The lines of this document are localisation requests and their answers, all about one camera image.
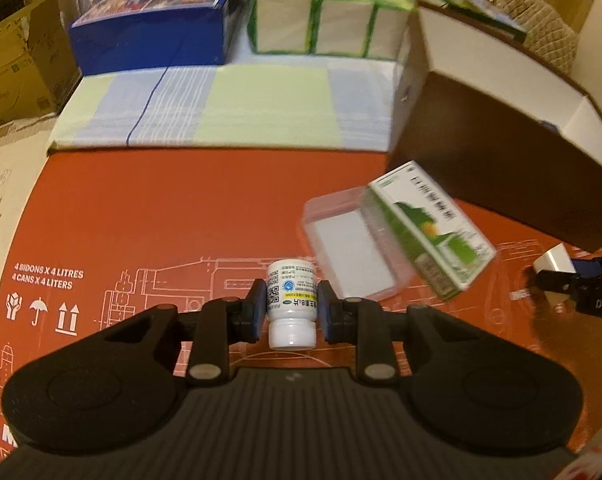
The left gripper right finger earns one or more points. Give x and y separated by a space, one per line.
365 325

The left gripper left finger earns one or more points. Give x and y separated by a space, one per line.
220 323

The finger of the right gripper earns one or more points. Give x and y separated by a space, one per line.
587 269
557 282

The white wall charger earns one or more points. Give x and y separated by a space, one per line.
556 259

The small white pill bottle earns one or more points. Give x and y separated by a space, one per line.
291 305

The green white spray box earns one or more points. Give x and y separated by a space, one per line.
429 230

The clear plastic case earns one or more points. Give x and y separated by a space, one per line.
353 246

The red printed cardboard mat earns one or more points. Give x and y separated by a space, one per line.
99 235

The large brown storage box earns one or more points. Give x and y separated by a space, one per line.
498 127

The pastel striped folded cloth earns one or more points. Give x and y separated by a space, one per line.
301 104

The quilted beige chair cushion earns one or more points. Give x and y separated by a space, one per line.
547 35

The blue puzzle box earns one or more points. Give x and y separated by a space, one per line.
118 35

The green tissue pack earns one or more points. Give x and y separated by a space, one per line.
352 28

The brown cardboard carton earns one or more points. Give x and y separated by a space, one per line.
38 71

